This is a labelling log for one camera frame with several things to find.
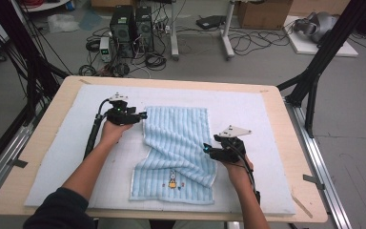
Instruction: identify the black metal frame with cables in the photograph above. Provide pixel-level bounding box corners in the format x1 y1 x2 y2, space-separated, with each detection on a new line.
0 0 71 129

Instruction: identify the thin wooden strip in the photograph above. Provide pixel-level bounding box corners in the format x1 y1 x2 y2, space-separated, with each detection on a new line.
290 194 315 219

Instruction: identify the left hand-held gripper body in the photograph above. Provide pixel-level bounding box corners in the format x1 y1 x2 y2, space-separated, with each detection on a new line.
106 92 139 126

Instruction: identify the grey headset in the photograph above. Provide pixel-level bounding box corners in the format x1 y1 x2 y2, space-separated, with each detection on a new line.
292 11 339 45

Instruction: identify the tangle of black floor cables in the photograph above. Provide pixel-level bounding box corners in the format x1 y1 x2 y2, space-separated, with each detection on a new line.
228 27 288 57

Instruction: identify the coiled black cable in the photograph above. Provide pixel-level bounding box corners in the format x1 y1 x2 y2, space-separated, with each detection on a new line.
144 52 168 72

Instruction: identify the narrow black computer tower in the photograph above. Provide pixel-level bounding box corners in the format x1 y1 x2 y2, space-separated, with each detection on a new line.
134 5 155 53

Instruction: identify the dark sleeve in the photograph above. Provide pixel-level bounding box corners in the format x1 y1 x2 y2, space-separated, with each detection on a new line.
23 187 91 229

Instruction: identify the wide black computer tower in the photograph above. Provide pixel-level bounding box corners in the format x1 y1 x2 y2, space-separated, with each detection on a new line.
109 4 136 59

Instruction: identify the flat black device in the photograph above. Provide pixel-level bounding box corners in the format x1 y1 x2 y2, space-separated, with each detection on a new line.
195 14 227 31

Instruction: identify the white floor board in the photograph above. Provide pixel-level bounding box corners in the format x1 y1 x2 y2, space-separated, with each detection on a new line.
282 14 359 58

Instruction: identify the light blue striped towel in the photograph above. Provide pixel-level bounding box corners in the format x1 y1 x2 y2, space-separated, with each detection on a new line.
129 105 219 205

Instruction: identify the aluminium rail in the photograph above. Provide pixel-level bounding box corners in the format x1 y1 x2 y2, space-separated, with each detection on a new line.
0 104 36 208
284 98 353 229

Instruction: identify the white desk leg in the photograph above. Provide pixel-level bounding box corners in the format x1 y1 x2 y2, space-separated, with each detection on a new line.
220 0 236 61
169 0 181 62

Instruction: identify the person's left hand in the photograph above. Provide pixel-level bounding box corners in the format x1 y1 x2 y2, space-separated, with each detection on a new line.
99 120 133 147

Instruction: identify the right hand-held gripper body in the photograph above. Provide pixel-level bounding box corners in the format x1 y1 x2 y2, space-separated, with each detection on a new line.
210 125 253 164

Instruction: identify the white power supply box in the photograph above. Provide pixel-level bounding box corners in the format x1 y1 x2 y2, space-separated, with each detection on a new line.
98 36 112 63

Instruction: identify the hand-held gripper black cable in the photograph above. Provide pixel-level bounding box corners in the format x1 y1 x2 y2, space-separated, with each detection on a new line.
83 98 112 160
225 139 262 205

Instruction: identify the right hand-held gripper black cable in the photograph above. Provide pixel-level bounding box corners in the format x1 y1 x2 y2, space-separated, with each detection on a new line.
225 139 262 205

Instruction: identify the black tape piece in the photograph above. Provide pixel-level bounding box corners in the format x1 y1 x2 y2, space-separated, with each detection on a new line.
8 157 30 169
302 174 326 192

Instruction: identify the wooden table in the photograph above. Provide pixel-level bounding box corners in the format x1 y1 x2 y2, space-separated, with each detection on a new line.
0 74 329 223

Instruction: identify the brown cardboard box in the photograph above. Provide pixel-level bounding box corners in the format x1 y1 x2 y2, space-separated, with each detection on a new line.
237 0 295 31

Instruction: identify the person's right hand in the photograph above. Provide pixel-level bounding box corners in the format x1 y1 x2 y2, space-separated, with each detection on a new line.
223 156 254 191

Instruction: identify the left hand-held gripper black cable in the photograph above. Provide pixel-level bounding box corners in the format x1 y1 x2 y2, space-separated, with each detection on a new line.
83 98 112 160

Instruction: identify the clear plastic bag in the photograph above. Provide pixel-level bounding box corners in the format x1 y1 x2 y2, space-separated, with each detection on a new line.
46 12 81 34

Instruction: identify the white foam mat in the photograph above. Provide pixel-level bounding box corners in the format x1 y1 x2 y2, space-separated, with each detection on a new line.
24 84 297 216

